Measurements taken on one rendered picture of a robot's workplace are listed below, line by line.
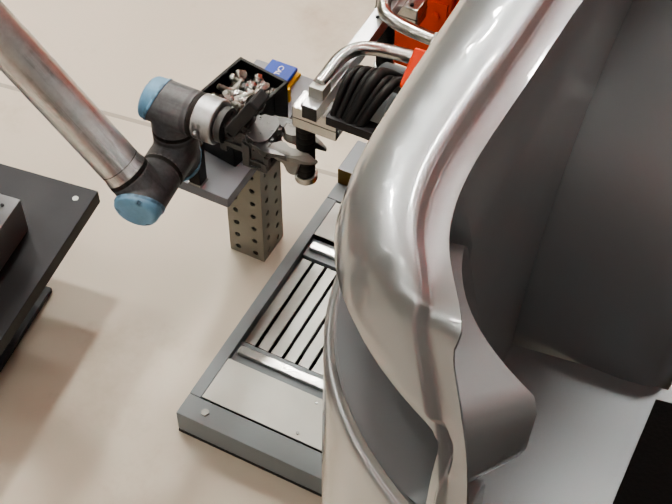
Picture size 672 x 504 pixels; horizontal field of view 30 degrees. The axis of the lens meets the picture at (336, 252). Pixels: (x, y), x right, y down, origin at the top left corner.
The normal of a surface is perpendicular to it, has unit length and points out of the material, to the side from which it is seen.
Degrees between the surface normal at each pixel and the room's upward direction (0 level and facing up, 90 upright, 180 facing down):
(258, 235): 90
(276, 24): 0
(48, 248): 0
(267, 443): 0
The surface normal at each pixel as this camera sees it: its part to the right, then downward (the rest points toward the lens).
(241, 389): 0.01, -0.64
